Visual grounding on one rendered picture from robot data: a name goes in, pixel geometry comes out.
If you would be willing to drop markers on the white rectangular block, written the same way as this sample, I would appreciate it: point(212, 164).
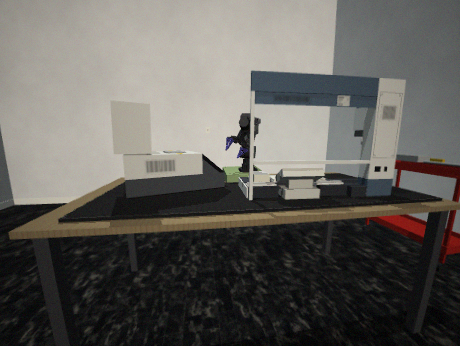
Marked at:
point(261, 176)

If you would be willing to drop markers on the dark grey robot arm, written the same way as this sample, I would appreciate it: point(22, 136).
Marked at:
point(245, 136)

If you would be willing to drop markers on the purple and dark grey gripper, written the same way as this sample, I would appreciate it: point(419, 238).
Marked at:
point(236, 140)

